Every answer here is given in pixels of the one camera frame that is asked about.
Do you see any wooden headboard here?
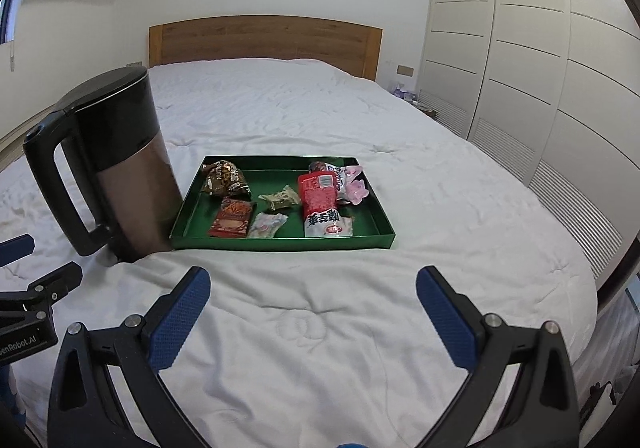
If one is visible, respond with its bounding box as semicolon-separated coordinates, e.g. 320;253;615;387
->
148;16;383;82

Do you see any red and white snack packet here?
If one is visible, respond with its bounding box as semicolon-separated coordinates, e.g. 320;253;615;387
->
298;171;354;238

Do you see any brown oat snack packet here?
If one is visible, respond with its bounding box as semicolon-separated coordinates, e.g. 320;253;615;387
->
201;159;252;199

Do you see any silver blue chip bag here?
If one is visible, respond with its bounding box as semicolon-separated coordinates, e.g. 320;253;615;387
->
307;161;351;201

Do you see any white wardrobe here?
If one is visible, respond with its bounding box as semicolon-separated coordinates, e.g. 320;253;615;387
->
417;0;640;279

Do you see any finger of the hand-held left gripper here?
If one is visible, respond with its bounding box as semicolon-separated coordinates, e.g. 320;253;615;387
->
27;262;83;301
0;234;36;266

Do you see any window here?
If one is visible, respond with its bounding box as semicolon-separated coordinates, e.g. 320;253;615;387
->
0;0;21;44

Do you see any dark red jerky packet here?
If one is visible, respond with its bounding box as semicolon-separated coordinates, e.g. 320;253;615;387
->
207;197;251;239

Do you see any pink character-shaped snack packet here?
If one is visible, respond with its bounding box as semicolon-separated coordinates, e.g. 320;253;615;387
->
340;165;370;205

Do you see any small green pastry packet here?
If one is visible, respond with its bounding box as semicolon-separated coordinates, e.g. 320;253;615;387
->
258;185;302;211

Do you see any black and brown electric kettle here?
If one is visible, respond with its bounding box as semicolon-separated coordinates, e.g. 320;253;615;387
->
22;66;185;263

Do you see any pastel pink striped snack packet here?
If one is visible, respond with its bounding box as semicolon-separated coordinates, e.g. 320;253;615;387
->
247;211;289;239

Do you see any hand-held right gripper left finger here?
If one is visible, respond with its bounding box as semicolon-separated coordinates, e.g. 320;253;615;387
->
47;266;212;448

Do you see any green tray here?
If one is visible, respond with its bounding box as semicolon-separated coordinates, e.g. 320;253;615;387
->
170;155;397;251

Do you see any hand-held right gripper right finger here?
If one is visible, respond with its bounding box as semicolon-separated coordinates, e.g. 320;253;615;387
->
416;265;581;448

